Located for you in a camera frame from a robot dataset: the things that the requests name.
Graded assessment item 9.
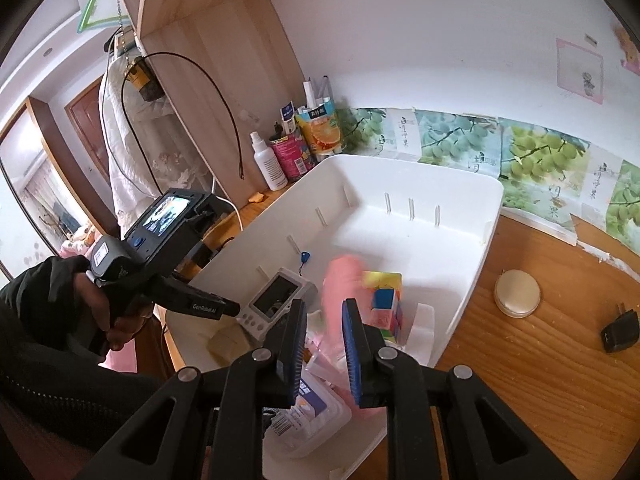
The beige block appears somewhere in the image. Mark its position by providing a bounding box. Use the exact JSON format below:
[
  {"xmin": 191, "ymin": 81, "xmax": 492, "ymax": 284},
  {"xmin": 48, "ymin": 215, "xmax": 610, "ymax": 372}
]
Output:
[{"xmin": 207, "ymin": 324, "xmax": 251, "ymax": 367}]

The silver digital camera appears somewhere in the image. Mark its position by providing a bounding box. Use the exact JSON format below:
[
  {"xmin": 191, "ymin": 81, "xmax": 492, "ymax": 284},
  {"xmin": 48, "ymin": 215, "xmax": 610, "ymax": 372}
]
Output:
[{"xmin": 237, "ymin": 252, "xmax": 318, "ymax": 343}]

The multicoloured puzzle cube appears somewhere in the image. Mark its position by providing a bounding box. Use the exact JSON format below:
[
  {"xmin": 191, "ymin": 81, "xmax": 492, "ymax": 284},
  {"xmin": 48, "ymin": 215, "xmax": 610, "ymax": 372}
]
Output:
[{"xmin": 361, "ymin": 271, "xmax": 405, "ymax": 346}]

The blue white tube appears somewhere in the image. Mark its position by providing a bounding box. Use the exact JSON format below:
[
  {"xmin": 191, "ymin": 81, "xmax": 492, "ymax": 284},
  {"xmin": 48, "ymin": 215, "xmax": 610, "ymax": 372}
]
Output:
[{"xmin": 279, "ymin": 101, "xmax": 297, "ymax": 136}]

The pink wall sticker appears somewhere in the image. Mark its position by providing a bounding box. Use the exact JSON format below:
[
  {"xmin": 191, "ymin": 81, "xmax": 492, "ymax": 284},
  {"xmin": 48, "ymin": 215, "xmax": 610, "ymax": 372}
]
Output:
[{"xmin": 556, "ymin": 37, "xmax": 606, "ymax": 106}]

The pink bedding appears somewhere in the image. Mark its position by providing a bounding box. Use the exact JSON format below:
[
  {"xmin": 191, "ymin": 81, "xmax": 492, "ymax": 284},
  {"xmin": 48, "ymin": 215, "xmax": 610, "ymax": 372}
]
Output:
[{"xmin": 102, "ymin": 305, "xmax": 171, "ymax": 373}]

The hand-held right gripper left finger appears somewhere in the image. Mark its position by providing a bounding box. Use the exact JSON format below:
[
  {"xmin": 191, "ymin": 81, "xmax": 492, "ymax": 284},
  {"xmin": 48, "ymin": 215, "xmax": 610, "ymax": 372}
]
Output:
[{"xmin": 75, "ymin": 299, "xmax": 308, "ymax": 480}]

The grape print wall border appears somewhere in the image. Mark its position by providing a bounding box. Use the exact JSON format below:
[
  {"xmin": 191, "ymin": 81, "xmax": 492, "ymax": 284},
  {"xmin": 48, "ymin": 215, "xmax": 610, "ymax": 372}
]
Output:
[{"xmin": 335, "ymin": 106, "xmax": 640, "ymax": 261}]

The cartoon wall sticker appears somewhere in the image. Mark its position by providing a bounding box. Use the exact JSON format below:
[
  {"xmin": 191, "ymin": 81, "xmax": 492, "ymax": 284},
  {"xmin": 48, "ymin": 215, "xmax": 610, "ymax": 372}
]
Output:
[{"xmin": 612, "ymin": 22, "xmax": 640, "ymax": 73}]

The white plastic bottle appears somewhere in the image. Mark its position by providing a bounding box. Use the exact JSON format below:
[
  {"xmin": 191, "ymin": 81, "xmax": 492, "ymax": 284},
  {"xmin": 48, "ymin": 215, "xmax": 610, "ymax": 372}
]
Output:
[{"xmin": 250, "ymin": 131, "xmax": 288, "ymax": 192}]

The metal chain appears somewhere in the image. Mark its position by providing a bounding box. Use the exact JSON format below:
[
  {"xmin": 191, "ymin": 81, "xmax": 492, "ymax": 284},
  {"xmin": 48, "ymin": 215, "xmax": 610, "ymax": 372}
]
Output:
[{"xmin": 114, "ymin": 0, "xmax": 127, "ymax": 56}]

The red printed can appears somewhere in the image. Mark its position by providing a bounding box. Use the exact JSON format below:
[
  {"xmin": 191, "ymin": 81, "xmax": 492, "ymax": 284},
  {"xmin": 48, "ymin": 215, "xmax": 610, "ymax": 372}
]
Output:
[{"xmin": 270, "ymin": 132, "xmax": 318, "ymax": 183}]

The person's left forearm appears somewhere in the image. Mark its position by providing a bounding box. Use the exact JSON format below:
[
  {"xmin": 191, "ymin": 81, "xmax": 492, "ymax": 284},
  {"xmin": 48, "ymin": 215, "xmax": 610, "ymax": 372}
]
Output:
[{"xmin": 0, "ymin": 255, "xmax": 171, "ymax": 461}]

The white plastic bin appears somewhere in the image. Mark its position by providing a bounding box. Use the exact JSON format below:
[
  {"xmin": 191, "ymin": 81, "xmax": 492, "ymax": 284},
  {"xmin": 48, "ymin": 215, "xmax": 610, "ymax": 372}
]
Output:
[{"xmin": 165, "ymin": 154, "xmax": 505, "ymax": 480}]

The round cream compact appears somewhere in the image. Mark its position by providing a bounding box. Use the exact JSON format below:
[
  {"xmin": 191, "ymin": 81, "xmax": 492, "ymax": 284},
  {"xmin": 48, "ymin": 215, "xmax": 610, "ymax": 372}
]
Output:
[{"xmin": 494, "ymin": 269, "xmax": 542, "ymax": 319}]

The sliding wardrobe door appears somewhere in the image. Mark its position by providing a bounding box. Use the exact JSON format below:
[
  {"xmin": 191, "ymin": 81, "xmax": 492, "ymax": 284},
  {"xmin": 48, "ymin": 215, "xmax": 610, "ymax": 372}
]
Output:
[{"xmin": 0, "ymin": 97, "xmax": 76, "ymax": 281}]

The pink tube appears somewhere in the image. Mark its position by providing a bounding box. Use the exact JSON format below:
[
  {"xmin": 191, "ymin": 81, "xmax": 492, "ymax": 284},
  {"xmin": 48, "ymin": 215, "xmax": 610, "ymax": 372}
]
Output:
[{"xmin": 320, "ymin": 254, "xmax": 368, "ymax": 386}]

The brown wooden door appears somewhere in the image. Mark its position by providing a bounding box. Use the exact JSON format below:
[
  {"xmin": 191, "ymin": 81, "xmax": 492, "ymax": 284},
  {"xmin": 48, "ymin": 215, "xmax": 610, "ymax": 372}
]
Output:
[{"xmin": 65, "ymin": 82, "xmax": 113, "ymax": 181}]

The white cable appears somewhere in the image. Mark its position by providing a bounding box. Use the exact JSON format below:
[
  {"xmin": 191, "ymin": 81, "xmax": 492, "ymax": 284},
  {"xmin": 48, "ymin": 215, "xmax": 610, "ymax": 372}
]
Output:
[{"xmin": 220, "ymin": 195, "xmax": 243, "ymax": 233}]

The clear labelled plastic packet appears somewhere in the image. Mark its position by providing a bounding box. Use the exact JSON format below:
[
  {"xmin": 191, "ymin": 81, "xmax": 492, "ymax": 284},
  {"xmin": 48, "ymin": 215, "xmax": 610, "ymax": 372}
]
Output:
[{"xmin": 265, "ymin": 375, "xmax": 351, "ymax": 458}]

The wooden shelf unit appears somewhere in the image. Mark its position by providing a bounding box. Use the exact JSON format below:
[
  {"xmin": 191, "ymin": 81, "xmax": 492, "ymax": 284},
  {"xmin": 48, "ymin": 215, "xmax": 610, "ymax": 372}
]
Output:
[{"xmin": 110, "ymin": 0, "xmax": 361, "ymax": 211}]

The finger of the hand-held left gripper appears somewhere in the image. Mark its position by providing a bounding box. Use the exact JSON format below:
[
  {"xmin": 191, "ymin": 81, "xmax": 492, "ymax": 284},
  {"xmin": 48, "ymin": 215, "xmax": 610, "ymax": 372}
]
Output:
[{"xmin": 150, "ymin": 275, "xmax": 242, "ymax": 320}]

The black plug adapter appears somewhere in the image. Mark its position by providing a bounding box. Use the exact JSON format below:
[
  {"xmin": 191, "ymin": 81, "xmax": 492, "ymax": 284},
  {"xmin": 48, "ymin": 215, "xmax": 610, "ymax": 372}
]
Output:
[{"xmin": 600, "ymin": 302, "xmax": 640, "ymax": 353}]

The person's left hand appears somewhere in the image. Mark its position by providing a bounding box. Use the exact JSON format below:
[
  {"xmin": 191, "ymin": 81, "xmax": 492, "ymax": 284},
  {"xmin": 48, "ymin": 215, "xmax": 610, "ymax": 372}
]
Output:
[{"xmin": 74, "ymin": 270, "xmax": 153, "ymax": 353}]

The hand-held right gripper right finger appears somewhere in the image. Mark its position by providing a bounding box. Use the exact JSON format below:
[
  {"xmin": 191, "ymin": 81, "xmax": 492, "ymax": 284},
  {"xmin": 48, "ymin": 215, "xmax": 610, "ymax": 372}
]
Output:
[{"xmin": 341, "ymin": 297, "xmax": 576, "ymax": 480}]

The white garment cover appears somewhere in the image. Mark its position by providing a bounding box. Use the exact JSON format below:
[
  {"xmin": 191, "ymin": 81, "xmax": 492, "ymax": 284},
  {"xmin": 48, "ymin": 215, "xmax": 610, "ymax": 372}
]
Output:
[{"xmin": 97, "ymin": 55, "xmax": 216, "ymax": 221}]

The yellow hanging device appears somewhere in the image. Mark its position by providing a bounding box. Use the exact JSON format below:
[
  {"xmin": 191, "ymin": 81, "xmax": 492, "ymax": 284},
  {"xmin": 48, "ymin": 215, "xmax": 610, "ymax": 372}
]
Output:
[{"xmin": 122, "ymin": 55, "xmax": 163, "ymax": 103}]

